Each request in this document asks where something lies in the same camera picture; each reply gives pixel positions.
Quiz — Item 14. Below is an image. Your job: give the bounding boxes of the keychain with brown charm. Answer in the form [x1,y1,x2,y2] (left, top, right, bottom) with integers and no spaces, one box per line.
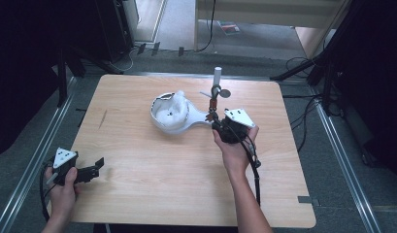
[205,83,223,123]

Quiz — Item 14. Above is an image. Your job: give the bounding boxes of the black cabinet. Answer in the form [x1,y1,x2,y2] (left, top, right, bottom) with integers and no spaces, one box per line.
[94,0,136,63]

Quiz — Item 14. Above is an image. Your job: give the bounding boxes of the white plush bear pouch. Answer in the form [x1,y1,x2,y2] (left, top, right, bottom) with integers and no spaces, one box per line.
[154,89,190,128]

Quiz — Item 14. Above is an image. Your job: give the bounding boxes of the white floor cable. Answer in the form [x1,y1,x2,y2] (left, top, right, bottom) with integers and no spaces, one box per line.
[111,44,140,73]

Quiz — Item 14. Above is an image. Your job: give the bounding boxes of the black metal stand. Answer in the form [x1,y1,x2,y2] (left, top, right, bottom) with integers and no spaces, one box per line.
[54,45,124,109]
[269,48,337,117]

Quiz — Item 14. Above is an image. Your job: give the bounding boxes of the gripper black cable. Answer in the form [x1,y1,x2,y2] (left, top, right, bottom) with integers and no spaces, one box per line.
[39,161,55,223]
[224,123,262,207]

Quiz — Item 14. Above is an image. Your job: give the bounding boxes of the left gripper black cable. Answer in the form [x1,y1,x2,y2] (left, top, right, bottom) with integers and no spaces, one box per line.
[39,161,55,223]

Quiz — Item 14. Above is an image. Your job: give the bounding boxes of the person's right hand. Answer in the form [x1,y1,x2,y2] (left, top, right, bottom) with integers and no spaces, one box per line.
[213,124,260,179]

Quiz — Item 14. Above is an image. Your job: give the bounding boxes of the black curtain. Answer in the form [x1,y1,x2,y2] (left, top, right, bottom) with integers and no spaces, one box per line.
[0,0,101,160]
[325,0,397,180]

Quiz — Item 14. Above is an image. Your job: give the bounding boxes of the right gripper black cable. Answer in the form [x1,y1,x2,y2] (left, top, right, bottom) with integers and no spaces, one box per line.
[224,123,262,207]

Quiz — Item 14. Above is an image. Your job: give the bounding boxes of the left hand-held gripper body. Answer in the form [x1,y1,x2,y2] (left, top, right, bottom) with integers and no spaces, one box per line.
[51,147,80,187]

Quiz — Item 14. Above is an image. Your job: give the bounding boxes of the black floor cable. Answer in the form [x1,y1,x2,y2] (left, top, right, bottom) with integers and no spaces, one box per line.
[284,56,320,80]
[281,93,324,153]

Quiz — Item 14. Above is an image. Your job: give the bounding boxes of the white key stand with bowl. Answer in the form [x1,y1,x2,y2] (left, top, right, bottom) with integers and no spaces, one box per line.
[149,66,223,135]

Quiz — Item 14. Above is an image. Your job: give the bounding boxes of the light wooden furniture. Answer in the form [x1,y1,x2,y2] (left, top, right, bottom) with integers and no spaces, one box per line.
[193,0,353,60]

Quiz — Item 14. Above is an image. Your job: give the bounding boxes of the black hanging cable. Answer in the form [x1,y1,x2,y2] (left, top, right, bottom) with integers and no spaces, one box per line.
[197,0,217,53]

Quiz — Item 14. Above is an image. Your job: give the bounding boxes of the person's left hand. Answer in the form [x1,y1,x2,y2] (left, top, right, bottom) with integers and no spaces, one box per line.
[44,166,83,225]

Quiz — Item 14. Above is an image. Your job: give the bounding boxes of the grey tape piece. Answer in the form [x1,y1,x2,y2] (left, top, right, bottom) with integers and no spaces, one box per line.
[297,195,321,208]

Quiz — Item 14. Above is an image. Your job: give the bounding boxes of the aluminium floor rail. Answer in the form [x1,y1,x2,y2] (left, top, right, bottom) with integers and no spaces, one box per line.
[0,76,79,233]
[310,86,382,233]

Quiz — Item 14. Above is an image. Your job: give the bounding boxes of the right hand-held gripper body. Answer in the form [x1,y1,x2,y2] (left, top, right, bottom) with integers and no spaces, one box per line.
[215,108,256,145]

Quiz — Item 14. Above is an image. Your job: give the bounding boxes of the red booklet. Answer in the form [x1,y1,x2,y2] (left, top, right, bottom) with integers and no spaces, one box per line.
[217,20,242,36]

